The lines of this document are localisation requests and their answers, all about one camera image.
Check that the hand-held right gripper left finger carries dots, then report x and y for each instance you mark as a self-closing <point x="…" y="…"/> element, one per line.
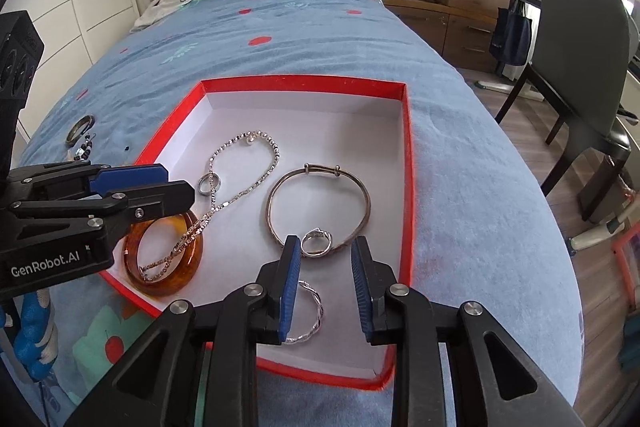
<point x="290" y="287"/>

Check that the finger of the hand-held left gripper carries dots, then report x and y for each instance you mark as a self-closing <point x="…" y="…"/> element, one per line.
<point x="165" y="202"/>
<point x="130" y="176"/>

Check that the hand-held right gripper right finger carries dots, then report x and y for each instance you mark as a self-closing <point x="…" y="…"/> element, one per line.
<point x="362" y="292"/>

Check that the amber bangle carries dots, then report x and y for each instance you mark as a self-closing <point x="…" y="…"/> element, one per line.
<point x="170" y="285"/>

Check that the thin silver bangle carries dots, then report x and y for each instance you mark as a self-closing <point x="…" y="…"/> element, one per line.
<point x="320" y="167"/>

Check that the red cardboard box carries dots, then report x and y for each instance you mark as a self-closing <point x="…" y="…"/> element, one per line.
<point x="325" y="132"/>

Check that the dark brown bangle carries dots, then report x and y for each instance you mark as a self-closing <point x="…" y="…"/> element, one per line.
<point x="89" y="121"/>

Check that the white garment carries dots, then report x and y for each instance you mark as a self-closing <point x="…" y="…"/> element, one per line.
<point x="170" y="2"/>

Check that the orange crate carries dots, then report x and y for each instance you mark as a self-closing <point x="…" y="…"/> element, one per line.
<point x="625" y="257"/>

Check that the low wooden nightstand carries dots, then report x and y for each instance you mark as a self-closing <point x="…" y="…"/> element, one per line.
<point x="420" y="17"/>

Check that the dark hanging bag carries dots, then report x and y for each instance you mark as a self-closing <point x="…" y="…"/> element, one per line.
<point x="511" y="37"/>

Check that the grey chair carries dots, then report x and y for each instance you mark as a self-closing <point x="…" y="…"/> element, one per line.
<point x="580" y="57"/>

